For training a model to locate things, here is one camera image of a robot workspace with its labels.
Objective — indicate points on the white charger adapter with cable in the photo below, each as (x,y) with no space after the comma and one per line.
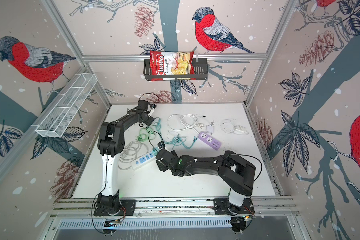
(231,127)

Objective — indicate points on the purple power strip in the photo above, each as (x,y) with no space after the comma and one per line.
(209,140)

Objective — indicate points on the red chips bag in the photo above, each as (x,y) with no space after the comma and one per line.
(163,64)

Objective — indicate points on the white wire wall basket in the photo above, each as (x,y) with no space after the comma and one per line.
(63,112)

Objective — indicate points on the white blue power strip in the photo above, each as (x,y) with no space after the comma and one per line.
(144,160)

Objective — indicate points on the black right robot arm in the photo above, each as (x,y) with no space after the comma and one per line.
(237,172)

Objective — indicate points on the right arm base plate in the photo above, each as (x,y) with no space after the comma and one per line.
(221,206)

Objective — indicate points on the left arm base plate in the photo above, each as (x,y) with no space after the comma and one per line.
(116,208)

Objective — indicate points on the aluminium front rail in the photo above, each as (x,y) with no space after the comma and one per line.
(176,207)

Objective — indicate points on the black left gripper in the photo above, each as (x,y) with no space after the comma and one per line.
(149,122)

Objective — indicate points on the black wall basket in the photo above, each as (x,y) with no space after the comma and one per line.
(200,68)

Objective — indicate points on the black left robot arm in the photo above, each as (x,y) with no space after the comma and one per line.
(111,144)

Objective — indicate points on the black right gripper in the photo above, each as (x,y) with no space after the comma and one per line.
(162,168)

